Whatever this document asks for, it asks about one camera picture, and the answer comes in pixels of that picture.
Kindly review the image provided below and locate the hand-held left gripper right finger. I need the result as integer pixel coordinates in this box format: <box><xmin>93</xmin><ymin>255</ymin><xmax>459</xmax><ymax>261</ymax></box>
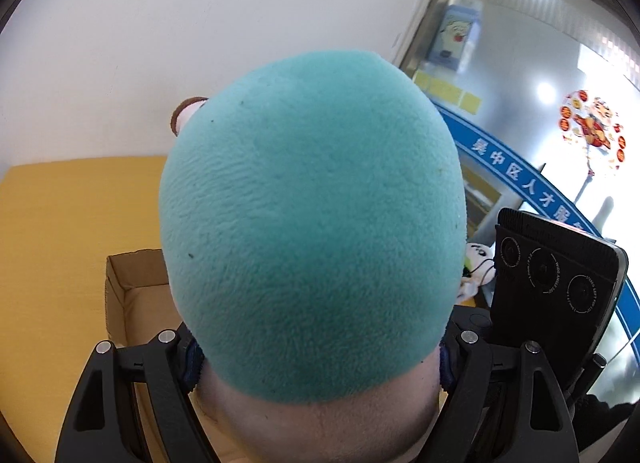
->
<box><xmin>420</xmin><ymin>321</ymin><xmax>582</xmax><ymax>463</ymax></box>

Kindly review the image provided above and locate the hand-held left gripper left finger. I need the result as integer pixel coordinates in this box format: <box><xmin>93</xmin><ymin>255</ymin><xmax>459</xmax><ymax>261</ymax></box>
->
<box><xmin>55</xmin><ymin>329</ymin><xmax>217</xmax><ymax>463</ymax></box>

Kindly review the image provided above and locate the brown cardboard box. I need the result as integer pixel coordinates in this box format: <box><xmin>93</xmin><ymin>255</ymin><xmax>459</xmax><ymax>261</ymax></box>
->
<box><xmin>104</xmin><ymin>249</ymin><xmax>183</xmax><ymax>463</ymax></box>

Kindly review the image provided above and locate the teal and grey plush toy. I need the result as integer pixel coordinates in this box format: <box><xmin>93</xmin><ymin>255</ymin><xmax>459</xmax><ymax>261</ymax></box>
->
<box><xmin>159</xmin><ymin>48</ymin><xmax>468</xmax><ymax>463</ymax></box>

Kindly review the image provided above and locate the small white and green plush toy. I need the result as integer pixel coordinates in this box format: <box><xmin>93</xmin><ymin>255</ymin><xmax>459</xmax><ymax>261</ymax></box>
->
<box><xmin>457</xmin><ymin>242</ymin><xmax>498</xmax><ymax>301</ymax></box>

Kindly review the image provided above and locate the blue banner strip on glass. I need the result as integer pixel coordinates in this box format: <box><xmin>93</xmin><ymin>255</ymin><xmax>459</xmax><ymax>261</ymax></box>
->
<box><xmin>432</xmin><ymin>103</ymin><xmax>640</xmax><ymax>374</ymax></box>

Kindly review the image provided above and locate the red window decoration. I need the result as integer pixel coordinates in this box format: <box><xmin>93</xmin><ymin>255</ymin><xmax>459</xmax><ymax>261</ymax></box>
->
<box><xmin>559</xmin><ymin>90</ymin><xmax>628</xmax><ymax>176</ymax></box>

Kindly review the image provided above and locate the blue cartoon wall poster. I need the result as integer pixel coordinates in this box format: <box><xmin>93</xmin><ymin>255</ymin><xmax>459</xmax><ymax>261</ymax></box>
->
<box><xmin>427</xmin><ymin>0</ymin><xmax>483</xmax><ymax>71</ymax></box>

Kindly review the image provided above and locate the grey door frame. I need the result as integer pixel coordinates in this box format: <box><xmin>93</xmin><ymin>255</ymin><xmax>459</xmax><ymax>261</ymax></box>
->
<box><xmin>392</xmin><ymin>0</ymin><xmax>501</xmax><ymax>74</ymax></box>

